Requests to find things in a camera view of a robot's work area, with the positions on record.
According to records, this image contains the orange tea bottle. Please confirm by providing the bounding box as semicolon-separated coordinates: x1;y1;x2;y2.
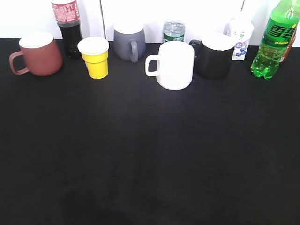
279;27;297;63

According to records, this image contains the grey mug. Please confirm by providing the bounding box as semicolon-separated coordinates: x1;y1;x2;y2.
113;20;146;63

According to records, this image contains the green sprite bottle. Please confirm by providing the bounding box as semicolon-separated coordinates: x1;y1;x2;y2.
251;0;300;80

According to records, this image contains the white mug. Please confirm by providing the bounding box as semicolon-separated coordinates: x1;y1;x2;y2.
145;41;195;90

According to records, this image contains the red-brown mug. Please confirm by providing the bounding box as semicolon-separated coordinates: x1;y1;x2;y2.
9;31;63;76

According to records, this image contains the white blueberry milk carton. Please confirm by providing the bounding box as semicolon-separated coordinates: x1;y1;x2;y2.
227;12;254;61

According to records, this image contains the clear water bottle green label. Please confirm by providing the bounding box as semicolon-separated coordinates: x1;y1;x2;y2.
163;20;186;43

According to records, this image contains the dark cola bottle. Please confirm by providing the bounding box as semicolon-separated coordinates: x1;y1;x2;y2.
51;0;83;59

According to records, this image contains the yellow paper cup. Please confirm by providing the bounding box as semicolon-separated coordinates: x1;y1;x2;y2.
77;37;109;79

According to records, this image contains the black tablecloth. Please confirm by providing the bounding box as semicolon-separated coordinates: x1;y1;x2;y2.
0;38;300;225

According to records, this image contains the black mug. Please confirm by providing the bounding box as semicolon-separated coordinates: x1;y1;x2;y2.
189;33;235;80

